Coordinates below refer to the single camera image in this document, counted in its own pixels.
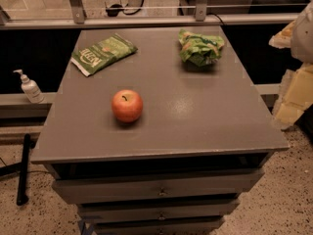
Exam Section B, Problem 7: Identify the black cable with plug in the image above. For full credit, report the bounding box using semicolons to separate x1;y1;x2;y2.
105;0;146;18

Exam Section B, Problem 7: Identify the white pump bottle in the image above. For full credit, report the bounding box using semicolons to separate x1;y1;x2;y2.
15;70;44;104

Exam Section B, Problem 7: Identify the dark green snack bag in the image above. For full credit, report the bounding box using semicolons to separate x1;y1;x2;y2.
70;33;138;77

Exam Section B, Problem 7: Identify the red apple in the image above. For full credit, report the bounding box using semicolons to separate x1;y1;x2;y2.
112;90;143;122

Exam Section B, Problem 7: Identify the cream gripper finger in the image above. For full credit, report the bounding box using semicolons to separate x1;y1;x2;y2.
269;21;295;49
272;63;313;126

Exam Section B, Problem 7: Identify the bottom grey drawer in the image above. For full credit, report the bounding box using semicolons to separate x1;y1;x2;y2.
94;216;224;235

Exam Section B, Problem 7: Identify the top grey drawer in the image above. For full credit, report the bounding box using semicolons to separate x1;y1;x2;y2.
53;168;264;204

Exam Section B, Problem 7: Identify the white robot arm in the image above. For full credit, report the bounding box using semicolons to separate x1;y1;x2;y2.
269;1;313;129

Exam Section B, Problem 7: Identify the green rice chip bag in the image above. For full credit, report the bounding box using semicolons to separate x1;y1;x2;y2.
178;29;225;67

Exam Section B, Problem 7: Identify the black stand leg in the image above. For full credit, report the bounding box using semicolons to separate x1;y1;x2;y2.
17;134;31;206

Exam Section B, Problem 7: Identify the middle grey drawer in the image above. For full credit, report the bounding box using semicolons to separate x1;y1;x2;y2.
78;199;239;223

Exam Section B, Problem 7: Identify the grey drawer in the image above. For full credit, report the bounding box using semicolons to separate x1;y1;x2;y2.
78;199;239;223
53;168;264;204
94;216;224;235

